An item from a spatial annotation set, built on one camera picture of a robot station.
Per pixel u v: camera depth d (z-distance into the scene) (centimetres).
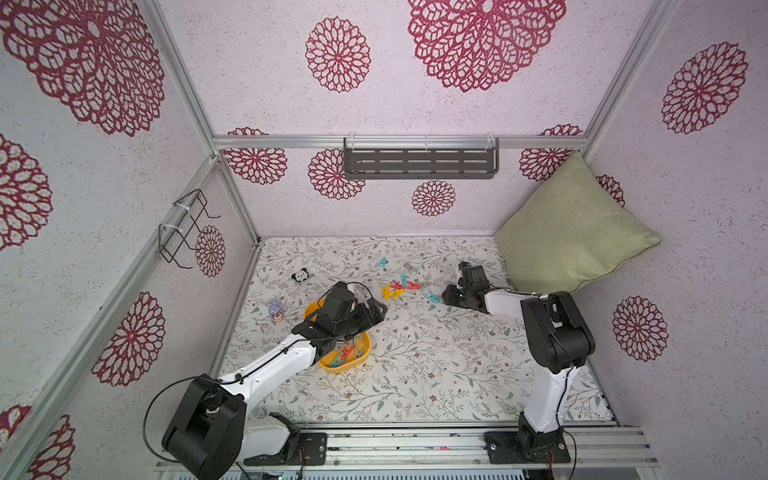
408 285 106
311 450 73
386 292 103
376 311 75
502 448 73
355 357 86
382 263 113
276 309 95
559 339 52
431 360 90
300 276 106
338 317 64
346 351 90
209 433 41
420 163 92
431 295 103
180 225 76
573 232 85
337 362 87
